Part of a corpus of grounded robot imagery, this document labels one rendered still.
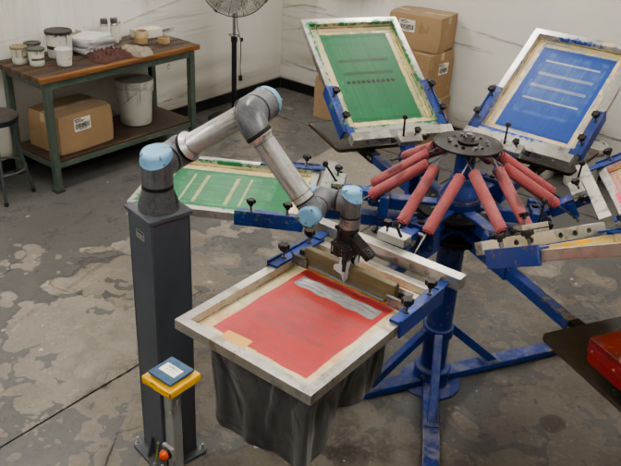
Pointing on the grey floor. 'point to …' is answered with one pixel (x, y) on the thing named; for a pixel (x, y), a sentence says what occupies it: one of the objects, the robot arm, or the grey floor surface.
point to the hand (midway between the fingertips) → (349, 276)
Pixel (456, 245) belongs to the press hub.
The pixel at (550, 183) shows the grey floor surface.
